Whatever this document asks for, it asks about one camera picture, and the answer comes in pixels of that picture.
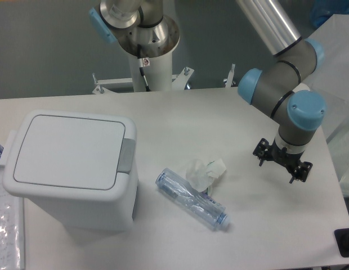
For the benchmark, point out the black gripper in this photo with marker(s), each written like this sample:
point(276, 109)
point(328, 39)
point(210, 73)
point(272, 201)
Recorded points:
point(299, 171)

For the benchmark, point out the white push-button trash can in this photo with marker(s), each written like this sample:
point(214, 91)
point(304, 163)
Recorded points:
point(78, 167)

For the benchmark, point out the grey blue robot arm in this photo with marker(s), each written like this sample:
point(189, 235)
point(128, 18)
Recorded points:
point(149, 37)

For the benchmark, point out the black device at edge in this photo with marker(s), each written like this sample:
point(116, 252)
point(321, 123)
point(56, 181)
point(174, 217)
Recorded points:
point(342, 239)

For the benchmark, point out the clear plastic water bottle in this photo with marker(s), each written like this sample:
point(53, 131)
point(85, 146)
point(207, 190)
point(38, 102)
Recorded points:
point(201, 206)

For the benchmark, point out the blue plastic bag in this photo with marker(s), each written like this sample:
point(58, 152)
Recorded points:
point(322, 10)

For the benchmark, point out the clear sleeve with papers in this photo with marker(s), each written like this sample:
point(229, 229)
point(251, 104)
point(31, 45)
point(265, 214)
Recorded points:
point(12, 240)

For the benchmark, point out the white metal base frame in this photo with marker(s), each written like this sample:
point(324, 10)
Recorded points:
point(179, 82)

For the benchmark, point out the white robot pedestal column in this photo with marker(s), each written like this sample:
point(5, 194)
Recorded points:
point(157, 70)

